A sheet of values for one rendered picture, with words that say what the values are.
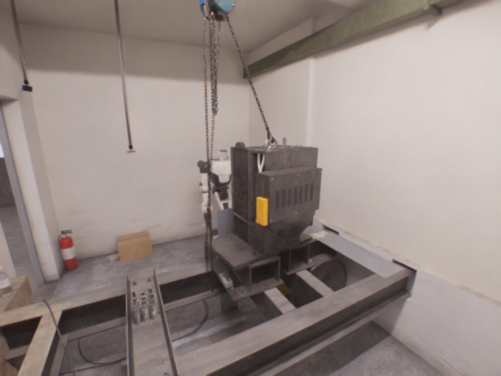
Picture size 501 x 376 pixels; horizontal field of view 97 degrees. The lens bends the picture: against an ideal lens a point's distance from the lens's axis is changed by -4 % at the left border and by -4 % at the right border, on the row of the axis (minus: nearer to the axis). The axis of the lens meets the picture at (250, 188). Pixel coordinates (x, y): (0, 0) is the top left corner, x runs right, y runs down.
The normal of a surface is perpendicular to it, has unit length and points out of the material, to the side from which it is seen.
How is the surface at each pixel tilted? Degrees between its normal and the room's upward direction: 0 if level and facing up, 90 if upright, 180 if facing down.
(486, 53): 90
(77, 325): 90
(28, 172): 90
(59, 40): 90
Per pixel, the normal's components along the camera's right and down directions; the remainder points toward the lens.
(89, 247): 0.46, 0.22
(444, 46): -0.89, 0.11
